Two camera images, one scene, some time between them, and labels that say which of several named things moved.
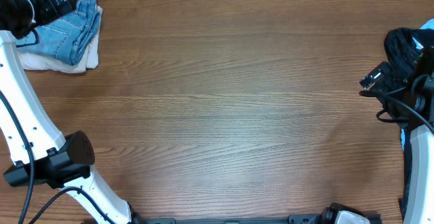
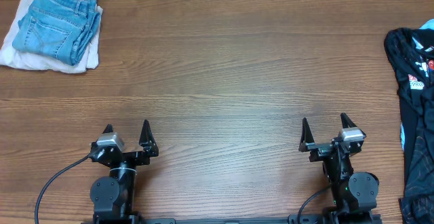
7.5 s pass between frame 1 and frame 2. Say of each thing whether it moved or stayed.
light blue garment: stayed
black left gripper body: moved
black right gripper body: moved
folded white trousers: stayed
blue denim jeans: stayed
